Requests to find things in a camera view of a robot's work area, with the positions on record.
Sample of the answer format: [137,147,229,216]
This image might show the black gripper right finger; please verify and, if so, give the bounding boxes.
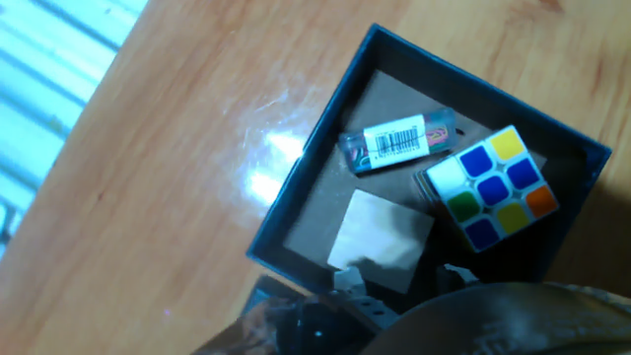
[437,262,480,293]

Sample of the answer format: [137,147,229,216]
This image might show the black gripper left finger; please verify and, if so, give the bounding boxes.
[332,264,401,331]

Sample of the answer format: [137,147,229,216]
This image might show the pale wooden cube block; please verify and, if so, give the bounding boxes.
[326,188,436,296]

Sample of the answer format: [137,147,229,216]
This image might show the dark blue gift box base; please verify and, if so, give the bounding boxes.
[245,23,612,317]

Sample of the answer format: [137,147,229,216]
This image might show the small Rubik's cube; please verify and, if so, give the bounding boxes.
[413,124,561,254]

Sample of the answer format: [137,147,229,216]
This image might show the small grey cube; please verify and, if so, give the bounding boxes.
[337,106,458,175]

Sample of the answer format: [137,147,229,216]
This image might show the glossy wooden board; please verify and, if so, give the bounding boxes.
[0,0,631,355]

